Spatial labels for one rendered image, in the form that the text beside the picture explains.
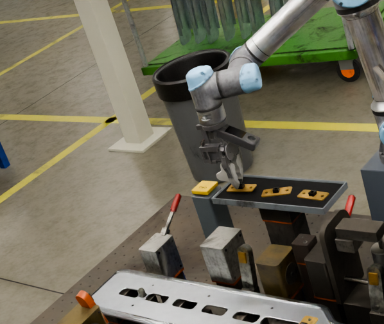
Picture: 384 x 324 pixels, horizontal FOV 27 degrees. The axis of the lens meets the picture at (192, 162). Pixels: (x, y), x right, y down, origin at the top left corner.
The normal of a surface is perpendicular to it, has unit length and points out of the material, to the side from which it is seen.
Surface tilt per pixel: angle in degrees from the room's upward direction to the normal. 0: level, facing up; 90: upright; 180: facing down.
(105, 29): 90
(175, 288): 0
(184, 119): 93
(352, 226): 0
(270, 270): 90
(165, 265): 90
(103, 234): 0
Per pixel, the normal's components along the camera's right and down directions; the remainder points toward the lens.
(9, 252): -0.29, -0.87
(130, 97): 0.76, 0.05
